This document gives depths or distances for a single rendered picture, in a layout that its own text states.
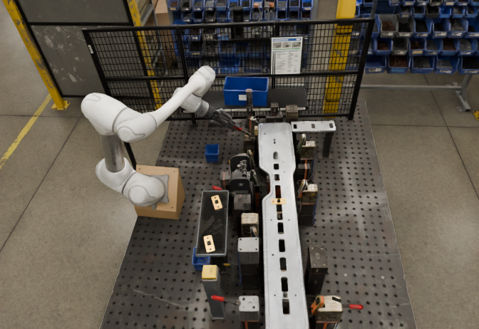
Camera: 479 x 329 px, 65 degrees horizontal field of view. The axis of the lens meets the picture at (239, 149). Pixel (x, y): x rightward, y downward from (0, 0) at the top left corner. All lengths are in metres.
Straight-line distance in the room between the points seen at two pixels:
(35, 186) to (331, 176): 2.78
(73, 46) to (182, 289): 2.88
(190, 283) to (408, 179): 2.31
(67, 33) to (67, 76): 0.55
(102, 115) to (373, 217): 1.70
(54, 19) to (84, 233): 2.08
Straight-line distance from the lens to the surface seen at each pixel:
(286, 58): 2.67
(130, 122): 1.66
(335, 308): 1.78
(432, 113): 4.55
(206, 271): 1.72
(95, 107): 1.75
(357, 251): 2.35
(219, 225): 1.83
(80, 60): 4.36
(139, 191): 2.14
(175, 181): 2.35
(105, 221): 3.50
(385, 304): 2.24
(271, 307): 1.82
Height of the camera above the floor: 2.69
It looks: 45 degrees down
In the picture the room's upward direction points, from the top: 4 degrees counter-clockwise
